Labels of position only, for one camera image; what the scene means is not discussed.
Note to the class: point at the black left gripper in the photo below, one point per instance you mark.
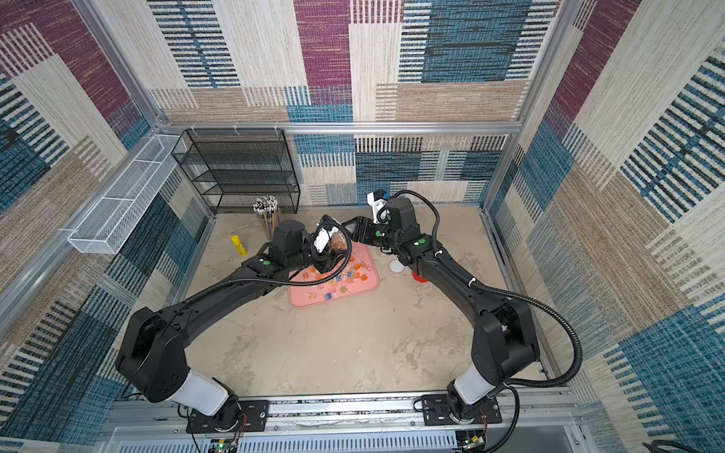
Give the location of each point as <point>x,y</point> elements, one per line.
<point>328,260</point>

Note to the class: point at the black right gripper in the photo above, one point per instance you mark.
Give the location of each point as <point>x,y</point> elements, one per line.
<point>362,229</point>

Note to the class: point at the white jar lid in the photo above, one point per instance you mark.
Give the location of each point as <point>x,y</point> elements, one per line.
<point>396,267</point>

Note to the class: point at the red jar lid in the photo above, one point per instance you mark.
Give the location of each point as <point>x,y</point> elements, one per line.
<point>418,278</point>

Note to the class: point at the patterned lid candy jar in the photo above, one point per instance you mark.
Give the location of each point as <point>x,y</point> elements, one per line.
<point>338,243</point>

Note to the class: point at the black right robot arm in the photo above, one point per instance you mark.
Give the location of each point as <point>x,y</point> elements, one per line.
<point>504,341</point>

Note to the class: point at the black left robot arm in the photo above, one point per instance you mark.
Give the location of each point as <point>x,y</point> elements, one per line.
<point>152,356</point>

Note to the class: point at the pink plastic tray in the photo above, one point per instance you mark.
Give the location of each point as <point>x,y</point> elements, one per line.
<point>347,284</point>

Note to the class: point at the black mesh shelf rack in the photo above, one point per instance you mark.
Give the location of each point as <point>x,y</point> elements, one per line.
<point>232,168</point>

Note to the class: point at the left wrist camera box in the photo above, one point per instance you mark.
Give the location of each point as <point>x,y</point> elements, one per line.
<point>324,237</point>

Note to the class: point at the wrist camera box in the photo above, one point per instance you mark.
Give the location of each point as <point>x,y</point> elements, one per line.
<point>324,237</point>
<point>377,201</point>

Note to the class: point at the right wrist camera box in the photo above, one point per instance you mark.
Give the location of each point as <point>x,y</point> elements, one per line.
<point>377,201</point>

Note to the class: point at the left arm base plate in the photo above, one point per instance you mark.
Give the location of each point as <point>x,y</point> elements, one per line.
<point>236,416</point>

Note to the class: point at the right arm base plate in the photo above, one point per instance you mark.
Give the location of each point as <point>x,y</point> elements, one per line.
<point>445,409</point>

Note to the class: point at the white mesh wall basket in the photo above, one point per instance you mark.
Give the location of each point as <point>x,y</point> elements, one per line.
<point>111,221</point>

